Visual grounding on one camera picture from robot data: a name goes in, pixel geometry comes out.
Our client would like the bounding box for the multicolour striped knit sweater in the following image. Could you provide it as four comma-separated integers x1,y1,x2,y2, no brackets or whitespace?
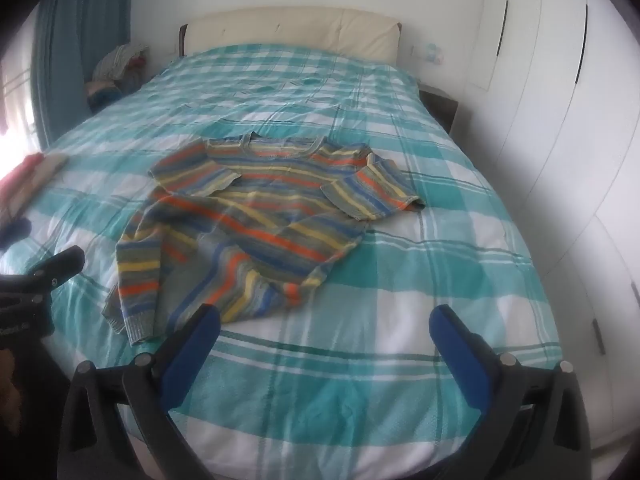
103,133,424,344

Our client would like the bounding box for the red folded clothes stack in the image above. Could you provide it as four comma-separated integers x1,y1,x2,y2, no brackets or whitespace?
1,153,68,226

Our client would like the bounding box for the clothes pile beside bed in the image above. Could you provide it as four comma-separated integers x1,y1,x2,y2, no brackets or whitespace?
85,44,149,114

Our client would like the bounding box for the dark blue small garment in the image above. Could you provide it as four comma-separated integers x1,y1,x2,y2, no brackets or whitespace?
0,218,32,252

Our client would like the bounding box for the teal white plaid bedspread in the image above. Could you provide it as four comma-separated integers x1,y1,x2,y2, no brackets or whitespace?
1,44,562,479

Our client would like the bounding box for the teal curtain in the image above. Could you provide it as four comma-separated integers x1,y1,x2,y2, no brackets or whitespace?
32,0,131,148

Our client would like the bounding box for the dark wooden nightstand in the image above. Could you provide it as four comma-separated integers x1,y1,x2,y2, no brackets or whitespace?
418,82,459,134

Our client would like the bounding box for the cream padded headboard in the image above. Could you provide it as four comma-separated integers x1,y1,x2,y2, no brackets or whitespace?
178,6,401,65

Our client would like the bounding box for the white wardrobe with handles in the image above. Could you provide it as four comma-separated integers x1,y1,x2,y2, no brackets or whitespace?
454,0,639,445

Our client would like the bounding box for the wall socket with stickers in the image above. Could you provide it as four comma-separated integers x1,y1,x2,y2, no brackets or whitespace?
410,44,444,65

